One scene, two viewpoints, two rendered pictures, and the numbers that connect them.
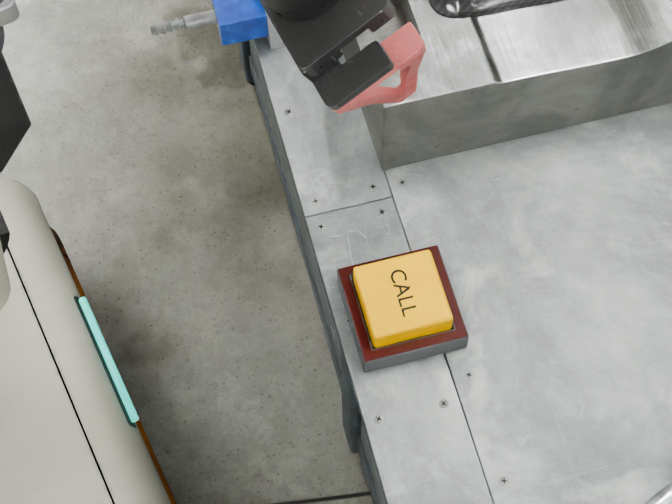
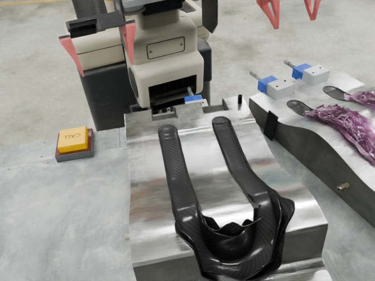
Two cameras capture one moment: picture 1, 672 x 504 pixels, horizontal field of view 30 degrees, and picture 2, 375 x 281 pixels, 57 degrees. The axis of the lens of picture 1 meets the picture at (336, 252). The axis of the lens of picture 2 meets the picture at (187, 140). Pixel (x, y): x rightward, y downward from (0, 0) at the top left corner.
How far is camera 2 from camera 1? 100 cm
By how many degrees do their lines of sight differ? 56
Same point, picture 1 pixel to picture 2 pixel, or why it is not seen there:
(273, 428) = not seen: hidden behind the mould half
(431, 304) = (64, 142)
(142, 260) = not seen: hidden behind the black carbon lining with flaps
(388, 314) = (66, 132)
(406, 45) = (63, 38)
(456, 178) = (122, 163)
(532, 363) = (43, 179)
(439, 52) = (143, 126)
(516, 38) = (146, 148)
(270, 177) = not seen: hidden behind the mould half
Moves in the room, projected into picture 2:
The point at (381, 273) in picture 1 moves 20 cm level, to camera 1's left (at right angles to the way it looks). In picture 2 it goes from (80, 131) to (101, 83)
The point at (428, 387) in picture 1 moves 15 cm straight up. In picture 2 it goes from (48, 153) to (24, 99)
